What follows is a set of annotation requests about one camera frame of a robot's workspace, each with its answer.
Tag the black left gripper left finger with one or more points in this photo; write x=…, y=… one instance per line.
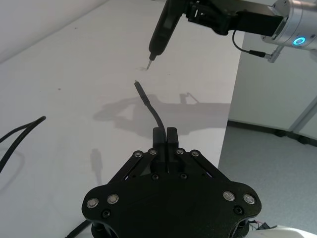
x=159, y=148

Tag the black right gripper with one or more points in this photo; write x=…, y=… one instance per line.
x=257, y=22

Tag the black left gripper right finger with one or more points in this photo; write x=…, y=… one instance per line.
x=173, y=148

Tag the pale partition with dark feet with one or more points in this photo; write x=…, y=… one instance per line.
x=304, y=119

